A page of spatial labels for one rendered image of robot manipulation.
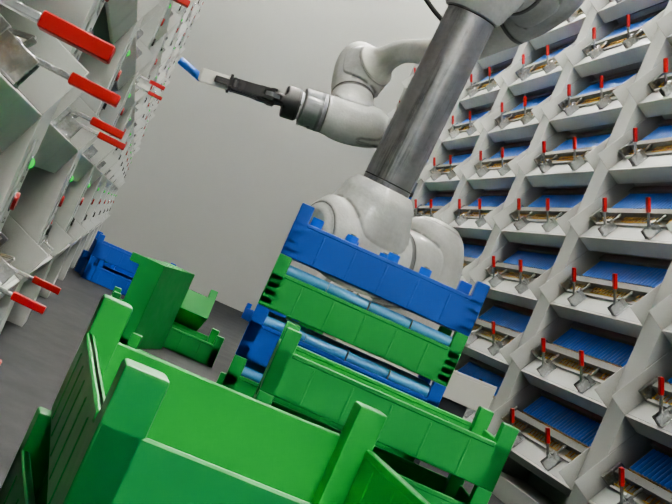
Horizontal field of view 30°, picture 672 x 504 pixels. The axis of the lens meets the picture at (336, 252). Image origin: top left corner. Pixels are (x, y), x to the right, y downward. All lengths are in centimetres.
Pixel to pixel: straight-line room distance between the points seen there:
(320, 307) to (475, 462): 42
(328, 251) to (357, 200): 59
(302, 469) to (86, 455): 34
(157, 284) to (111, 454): 230
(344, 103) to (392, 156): 46
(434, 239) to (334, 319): 75
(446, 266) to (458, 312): 72
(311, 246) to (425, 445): 44
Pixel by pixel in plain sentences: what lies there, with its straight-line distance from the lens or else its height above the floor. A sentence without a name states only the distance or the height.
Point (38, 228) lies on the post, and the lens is 173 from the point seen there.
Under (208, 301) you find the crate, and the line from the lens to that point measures 329.
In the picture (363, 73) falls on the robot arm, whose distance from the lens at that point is 293.
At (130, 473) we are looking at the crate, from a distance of 52.
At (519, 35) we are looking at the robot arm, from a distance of 263.
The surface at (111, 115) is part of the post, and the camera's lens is 243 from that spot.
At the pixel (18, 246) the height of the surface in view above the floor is 18.
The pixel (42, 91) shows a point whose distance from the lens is 103.
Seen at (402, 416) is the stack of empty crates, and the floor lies 20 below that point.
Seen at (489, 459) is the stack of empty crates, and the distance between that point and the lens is 151.
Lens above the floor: 30
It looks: 2 degrees up
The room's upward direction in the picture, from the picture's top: 24 degrees clockwise
